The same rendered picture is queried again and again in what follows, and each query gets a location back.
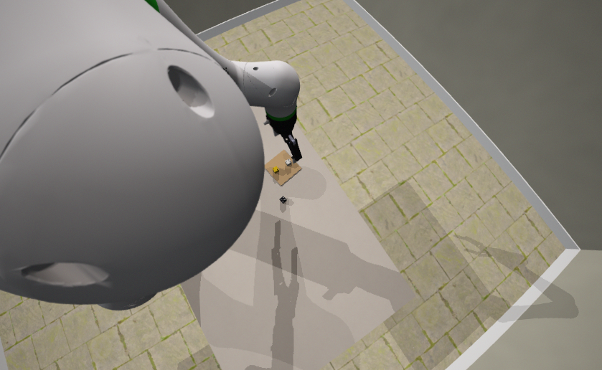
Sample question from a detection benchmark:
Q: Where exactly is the tan square mat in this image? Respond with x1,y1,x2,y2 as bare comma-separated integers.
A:
265,150,301,185

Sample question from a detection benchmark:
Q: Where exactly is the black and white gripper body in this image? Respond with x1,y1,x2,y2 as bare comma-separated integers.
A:
273,126,294,139

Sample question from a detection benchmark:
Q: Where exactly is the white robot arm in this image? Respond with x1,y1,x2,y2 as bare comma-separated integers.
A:
0,0,300,310

